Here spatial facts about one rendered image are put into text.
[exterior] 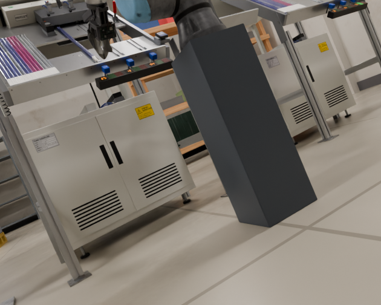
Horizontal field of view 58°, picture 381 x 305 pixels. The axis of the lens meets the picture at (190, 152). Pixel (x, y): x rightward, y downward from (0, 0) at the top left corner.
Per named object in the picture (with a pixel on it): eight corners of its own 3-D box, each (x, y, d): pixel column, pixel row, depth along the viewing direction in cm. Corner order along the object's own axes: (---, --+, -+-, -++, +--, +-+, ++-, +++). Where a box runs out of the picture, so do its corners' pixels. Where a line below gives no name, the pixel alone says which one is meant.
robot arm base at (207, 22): (237, 26, 98) (224, -6, 98) (192, 40, 93) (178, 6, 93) (216, 46, 113) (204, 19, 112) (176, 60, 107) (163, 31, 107)
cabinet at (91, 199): (201, 197, 183) (154, 89, 181) (74, 265, 151) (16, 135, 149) (158, 200, 241) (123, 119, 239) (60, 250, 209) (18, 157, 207)
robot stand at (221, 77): (318, 199, 100) (244, 22, 98) (270, 228, 93) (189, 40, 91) (282, 198, 117) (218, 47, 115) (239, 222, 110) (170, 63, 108)
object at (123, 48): (164, 54, 155) (164, 47, 153) (11, 97, 125) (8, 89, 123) (143, 40, 167) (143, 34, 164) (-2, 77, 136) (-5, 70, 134)
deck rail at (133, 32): (170, 59, 157) (169, 46, 153) (166, 60, 156) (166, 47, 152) (103, 16, 201) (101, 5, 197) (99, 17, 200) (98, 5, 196)
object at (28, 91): (166, 60, 156) (166, 45, 151) (14, 105, 125) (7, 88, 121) (164, 59, 156) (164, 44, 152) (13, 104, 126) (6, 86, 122)
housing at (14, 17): (103, 20, 198) (98, -6, 189) (14, 39, 176) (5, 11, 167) (97, 17, 203) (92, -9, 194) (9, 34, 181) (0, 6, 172)
